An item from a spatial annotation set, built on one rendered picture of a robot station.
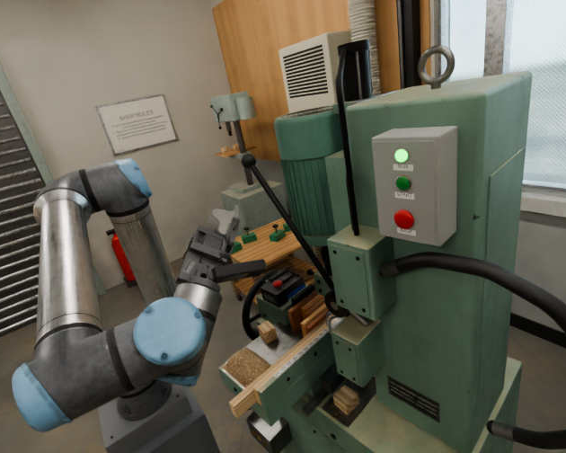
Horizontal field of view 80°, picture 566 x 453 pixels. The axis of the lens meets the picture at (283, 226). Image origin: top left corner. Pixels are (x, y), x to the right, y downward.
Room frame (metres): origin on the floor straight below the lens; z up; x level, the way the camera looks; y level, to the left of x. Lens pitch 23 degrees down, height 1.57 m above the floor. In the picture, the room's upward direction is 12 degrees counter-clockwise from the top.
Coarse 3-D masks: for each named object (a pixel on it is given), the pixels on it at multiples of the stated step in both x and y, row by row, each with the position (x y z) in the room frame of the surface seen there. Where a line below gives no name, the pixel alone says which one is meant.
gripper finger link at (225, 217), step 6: (216, 210) 0.69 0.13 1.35; (222, 210) 0.70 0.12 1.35; (234, 210) 0.71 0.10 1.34; (216, 216) 0.68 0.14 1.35; (222, 216) 0.69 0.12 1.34; (228, 216) 0.69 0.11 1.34; (234, 216) 0.69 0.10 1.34; (222, 222) 0.67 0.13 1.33; (228, 222) 0.68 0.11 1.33; (222, 228) 0.66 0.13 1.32; (228, 228) 0.66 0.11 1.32; (222, 234) 0.65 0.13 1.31
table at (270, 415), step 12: (276, 324) 0.85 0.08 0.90; (288, 324) 0.84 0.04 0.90; (288, 336) 0.79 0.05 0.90; (300, 336) 0.78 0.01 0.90; (252, 348) 0.77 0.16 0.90; (264, 348) 0.76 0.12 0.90; (276, 348) 0.75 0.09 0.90; (288, 348) 0.74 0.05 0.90; (276, 360) 0.70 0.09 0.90; (324, 360) 0.69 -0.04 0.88; (312, 372) 0.66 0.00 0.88; (228, 384) 0.69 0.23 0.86; (240, 384) 0.65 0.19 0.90; (300, 384) 0.63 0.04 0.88; (312, 384) 0.65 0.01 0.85; (288, 396) 0.60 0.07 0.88; (300, 396) 0.62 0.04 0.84; (252, 408) 0.61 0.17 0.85; (276, 408) 0.58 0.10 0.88; (288, 408) 0.60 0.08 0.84; (264, 420) 0.58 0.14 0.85; (276, 420) 0.57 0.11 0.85
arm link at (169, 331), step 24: (144, 312) 0.39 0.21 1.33; (168, 312) 0.39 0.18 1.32; (192, 312) 0.40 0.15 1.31; (120, 336) 0.37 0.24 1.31; (144, 336) 0.36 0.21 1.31; (168, 336) 0.37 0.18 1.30; (192, 336) 0.37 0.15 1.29; (144, 360) 0.35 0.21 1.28; (168, 360) 0.34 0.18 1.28; (192, 360) 0.39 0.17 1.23; (144, 384) 0.36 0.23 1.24
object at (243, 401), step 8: (296, 344) 0.70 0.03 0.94; (288, 352) 0.68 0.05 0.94; (280, 360) 0.66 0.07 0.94; (272, 368) 0.64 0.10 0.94; (264, 376) 0.62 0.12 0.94; (248, 392) 0.58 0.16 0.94; (232, 400) 0.57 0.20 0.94; (240, 400) 0.56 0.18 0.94; (248, 400) 0.57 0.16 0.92; (232, 408) 0.56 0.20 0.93; (240, 408) 0.56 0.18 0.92; (248, 408) 0.57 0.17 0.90; (240, 416) 0.55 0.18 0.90
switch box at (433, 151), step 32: (416, 128) 0.49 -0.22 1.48; (448, 128) 0.45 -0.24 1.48; (384, 160) 0.47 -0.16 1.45; (416, 160) 0.44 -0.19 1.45; (448, 160) 0.43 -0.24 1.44; (384, 192) 0.48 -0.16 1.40; (416, 192) 0.44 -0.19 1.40; (448, 192) 0.43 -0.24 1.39; (384, 224) 0.48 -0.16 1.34; (416, 224) 0.44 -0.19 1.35; (448, 224) 0.43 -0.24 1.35
